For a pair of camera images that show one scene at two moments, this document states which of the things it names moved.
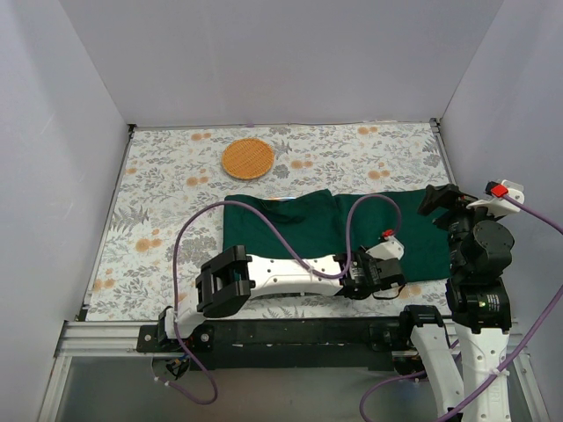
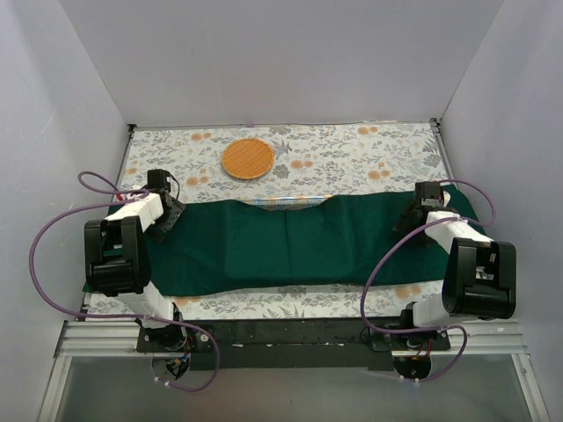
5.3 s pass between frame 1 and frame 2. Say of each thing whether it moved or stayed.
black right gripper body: moved
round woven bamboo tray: stayed
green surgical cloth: moved
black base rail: stayed
